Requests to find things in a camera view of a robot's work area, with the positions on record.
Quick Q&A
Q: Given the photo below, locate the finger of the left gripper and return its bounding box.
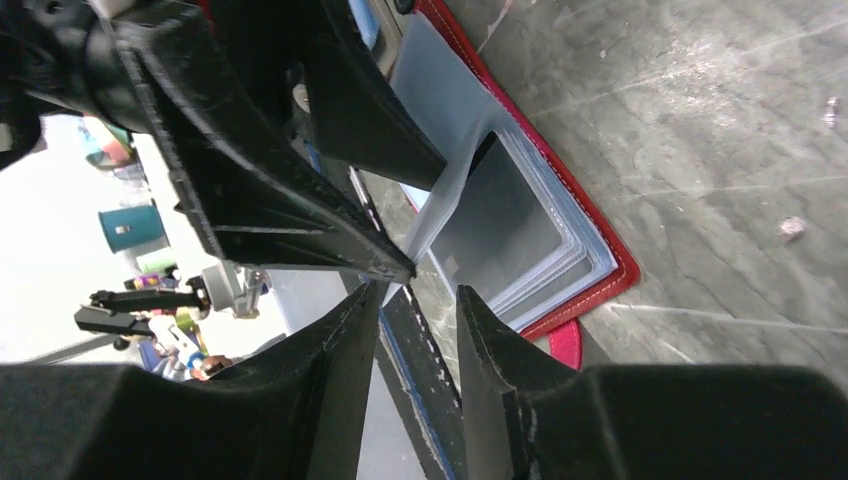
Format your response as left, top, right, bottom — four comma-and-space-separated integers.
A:
112, 16, 415, 283
218, 1, 447, 190

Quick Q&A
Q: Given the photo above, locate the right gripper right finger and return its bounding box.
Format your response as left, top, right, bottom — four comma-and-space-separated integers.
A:
456, 285, 847, 479

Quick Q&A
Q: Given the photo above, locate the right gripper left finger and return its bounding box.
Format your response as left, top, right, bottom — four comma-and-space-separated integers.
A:
1, 283, 380, 479

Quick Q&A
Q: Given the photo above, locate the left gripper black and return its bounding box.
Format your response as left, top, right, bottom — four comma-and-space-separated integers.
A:
0, 0, 220, 170

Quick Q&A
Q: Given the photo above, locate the red card holder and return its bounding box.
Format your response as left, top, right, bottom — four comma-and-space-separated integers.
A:
390, 1, 640, 368

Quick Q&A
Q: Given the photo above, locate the dark grey credit card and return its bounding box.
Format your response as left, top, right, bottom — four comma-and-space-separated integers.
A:
431, 132, 570, 300

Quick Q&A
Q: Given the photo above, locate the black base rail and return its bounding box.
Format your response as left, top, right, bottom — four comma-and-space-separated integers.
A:
317, 158, 468, 480

